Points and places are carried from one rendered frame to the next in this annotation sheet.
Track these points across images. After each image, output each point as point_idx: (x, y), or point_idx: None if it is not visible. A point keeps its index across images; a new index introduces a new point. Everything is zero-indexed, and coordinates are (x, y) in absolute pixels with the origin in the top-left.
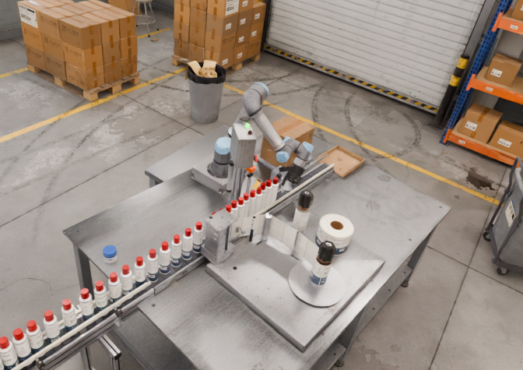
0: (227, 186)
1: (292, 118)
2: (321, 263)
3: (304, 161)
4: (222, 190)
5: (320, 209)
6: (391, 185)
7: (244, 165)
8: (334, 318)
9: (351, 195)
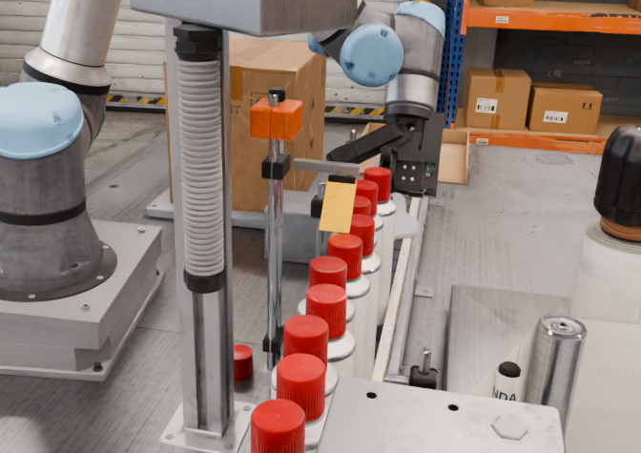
0: (196, 250)
1: (236, 40)
2: None
3: (437, 82)
4: (93, 357)
5: (527, 283)
6: (592, 167)
7: (318, 4)
8: None
9: (547, 216)
